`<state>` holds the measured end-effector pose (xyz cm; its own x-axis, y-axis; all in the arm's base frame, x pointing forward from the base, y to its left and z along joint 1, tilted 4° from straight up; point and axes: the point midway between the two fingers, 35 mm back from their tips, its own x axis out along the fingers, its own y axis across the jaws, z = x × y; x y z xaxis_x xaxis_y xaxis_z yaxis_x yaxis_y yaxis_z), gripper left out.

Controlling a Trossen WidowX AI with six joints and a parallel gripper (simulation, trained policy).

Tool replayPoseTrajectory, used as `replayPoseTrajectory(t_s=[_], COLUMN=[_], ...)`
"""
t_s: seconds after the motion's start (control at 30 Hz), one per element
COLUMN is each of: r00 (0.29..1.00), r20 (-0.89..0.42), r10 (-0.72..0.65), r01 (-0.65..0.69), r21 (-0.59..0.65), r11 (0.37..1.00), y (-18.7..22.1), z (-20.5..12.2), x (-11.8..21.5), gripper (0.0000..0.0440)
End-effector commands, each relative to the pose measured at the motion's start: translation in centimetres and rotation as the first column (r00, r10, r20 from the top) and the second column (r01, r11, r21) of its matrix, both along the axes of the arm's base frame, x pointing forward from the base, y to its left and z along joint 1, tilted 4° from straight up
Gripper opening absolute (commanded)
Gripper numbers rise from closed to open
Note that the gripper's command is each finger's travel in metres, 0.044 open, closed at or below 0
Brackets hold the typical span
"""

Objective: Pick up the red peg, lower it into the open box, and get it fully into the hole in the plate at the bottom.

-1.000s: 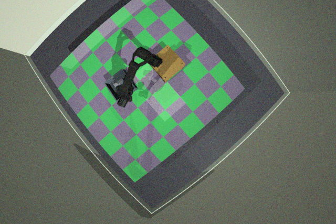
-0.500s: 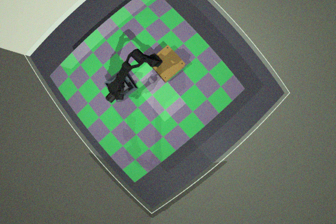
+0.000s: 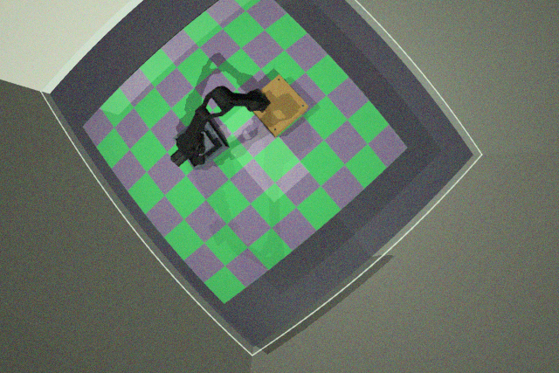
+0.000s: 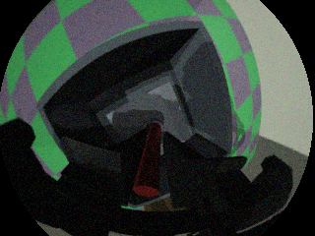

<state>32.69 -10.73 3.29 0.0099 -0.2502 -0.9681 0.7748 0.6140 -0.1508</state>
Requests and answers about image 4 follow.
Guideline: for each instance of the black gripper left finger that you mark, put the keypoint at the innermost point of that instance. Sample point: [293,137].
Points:
[120,161]

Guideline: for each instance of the dark red peg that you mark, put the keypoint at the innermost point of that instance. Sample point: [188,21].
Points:
[146,182]

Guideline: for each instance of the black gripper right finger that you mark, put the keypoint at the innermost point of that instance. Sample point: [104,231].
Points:
[187,171]

